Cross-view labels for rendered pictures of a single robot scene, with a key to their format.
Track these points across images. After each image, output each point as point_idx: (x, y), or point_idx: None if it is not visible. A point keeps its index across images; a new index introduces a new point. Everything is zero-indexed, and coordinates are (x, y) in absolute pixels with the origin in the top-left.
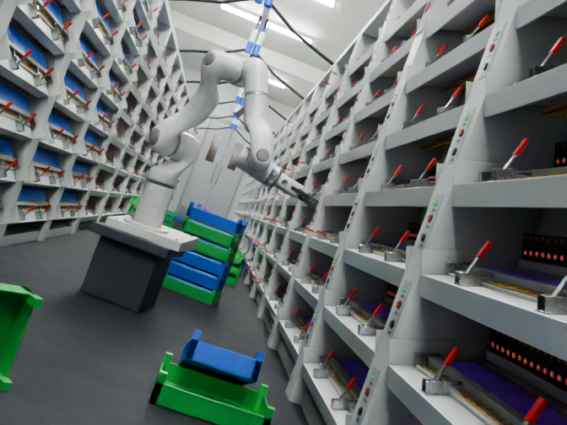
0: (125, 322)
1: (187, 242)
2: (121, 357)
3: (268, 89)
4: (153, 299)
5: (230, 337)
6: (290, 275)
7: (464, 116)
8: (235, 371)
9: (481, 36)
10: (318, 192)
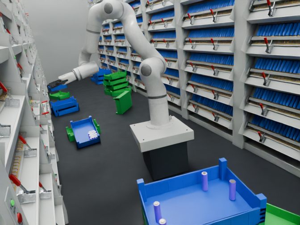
0: (135, 148)
1: (132, 131)
2: (114, 132)
3: (86, 24)
4: (149, 170)
5: (95, 193)
6: (51, 176)
7: (28, 47)
8: (77, 124)
9: (19, 22)
10: (16, 100)
